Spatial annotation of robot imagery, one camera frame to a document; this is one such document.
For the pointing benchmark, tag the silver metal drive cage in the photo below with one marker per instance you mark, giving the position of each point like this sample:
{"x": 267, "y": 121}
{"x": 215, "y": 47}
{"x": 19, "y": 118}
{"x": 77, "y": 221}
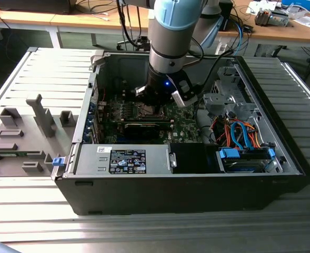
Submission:
{"x": 223, "y": 101}

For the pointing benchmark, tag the office chair base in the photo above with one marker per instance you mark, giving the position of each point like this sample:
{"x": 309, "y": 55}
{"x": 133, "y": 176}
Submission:
{"x": 119, "y": 47}

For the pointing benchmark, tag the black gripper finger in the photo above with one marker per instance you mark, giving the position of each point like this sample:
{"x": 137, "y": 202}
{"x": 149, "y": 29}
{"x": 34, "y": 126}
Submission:
{"x": 159, "y": 108}
{"x": 144, "y": 93}

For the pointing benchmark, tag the white paper sheet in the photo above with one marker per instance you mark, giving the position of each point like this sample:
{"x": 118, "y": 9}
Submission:
{"x": 254, "y": 8}

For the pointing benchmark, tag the black box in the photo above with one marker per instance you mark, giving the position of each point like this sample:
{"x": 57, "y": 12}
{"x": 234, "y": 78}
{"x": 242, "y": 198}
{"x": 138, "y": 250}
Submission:
{"x": 226, "y": 18}

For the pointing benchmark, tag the black device case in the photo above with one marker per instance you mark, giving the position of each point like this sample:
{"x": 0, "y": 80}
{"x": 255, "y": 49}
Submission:
{"x": 33, "y": 5}

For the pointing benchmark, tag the CPU with silver top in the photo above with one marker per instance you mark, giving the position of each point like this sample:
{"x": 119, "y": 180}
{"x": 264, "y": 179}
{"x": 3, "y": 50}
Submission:
{"x": 147, "y": 111}

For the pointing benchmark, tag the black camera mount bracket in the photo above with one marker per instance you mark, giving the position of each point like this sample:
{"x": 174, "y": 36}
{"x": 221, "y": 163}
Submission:
{"x": 186, "y": 87}

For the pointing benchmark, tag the green motherboard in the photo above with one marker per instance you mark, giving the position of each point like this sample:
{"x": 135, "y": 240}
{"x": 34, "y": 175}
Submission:
{"x": 186, "y": 126}

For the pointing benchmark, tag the white paper sheets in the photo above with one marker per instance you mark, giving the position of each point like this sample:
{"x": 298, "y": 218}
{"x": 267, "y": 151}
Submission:
{"x": 307, "y": 22}

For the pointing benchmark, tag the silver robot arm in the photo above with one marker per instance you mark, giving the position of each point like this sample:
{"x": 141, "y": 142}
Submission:
{"x": 170, "y": 31}

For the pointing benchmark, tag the wooden desk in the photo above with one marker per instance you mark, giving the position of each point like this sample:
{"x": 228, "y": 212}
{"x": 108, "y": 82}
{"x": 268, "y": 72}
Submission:
{"x": 65, "y": 19}
{"x": 275, "y": 33}

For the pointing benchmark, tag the hard disk in blue carrier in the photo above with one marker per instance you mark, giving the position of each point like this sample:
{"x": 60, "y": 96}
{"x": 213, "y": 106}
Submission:
{"x": 231, "y": 154}

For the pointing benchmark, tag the CPU socket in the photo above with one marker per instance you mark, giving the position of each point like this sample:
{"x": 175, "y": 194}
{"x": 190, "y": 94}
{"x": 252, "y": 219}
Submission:
{"x": 137, "y": 110}

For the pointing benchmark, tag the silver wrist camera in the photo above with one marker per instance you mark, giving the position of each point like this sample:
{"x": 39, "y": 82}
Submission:
{"x": 181, "y": 101}

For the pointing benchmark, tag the blue box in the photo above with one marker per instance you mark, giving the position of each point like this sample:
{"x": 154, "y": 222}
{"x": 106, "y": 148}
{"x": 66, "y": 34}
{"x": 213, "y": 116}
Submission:
{"x": 298, "y": 3}

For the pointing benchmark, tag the green RAM stick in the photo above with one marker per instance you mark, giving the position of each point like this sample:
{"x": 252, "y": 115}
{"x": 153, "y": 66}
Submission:
{"x": 18, "y": 154}

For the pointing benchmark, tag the grey electronic device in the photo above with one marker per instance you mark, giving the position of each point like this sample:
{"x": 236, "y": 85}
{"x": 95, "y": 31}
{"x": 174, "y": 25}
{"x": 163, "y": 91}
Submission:
{"x": 271, "y": 18}

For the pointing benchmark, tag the black PC case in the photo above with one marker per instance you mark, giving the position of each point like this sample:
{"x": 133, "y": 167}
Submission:
{"x": 170, "y": 195}

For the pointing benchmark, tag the black graphics card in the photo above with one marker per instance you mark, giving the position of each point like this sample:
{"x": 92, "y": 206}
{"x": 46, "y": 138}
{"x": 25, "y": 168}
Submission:
{"x": 141, "y": 131}

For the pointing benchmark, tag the grey parts rack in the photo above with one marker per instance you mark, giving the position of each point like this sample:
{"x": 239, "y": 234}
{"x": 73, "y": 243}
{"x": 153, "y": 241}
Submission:
{"x": 25, "y": 150}

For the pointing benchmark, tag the blue case latch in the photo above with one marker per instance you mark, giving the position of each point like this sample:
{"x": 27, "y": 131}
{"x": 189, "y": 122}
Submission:
{"x": 58, "y": 162}

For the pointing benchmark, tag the pale blue teach pendant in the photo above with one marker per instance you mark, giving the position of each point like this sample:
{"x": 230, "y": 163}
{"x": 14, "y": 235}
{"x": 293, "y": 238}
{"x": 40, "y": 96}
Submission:
{"x": 212, "y": 34}

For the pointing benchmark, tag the silver power supply unit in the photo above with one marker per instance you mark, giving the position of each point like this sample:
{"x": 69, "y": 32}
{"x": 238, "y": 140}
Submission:
{"x": 91, "y": 158}

